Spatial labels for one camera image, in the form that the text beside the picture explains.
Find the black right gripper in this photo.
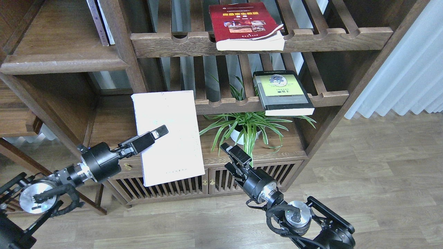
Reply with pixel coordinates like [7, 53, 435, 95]
[220, 143, 278, 204]

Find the green and black book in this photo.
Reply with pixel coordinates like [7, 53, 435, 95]
[253, 70, 315, 117]

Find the wooden side furniture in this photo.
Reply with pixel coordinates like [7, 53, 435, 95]
[0, 81, 107, 215]

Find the white blue upright book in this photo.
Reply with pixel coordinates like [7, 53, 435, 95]
[96, 0, 115, 45]

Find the white plant pot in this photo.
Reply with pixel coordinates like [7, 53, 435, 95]
[230, 126, 261, 145]

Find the dark wooden bookshelf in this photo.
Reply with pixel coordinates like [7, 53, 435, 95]
[0, 0, 430, 205]

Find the red cover book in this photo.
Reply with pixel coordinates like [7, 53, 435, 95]
[209, 2, 285, 52]

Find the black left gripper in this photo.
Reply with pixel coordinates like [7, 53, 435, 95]
[78, 125, 168, 183]

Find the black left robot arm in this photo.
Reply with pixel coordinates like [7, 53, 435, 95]
[0, 126, 168, 249]

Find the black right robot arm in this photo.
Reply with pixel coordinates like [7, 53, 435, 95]
[221, 143, 355, 249]

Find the grey upright book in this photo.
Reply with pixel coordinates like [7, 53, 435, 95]
[87, 0, 109, 47]

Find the white sheer curtain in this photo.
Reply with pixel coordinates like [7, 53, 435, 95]
[345, 0, 443, 119]

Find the brass drawer knob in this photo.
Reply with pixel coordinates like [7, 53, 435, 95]
[124, 163, 133, 171]

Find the pale lilac white book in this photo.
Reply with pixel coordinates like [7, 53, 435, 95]
[132, 90, 205, 187]

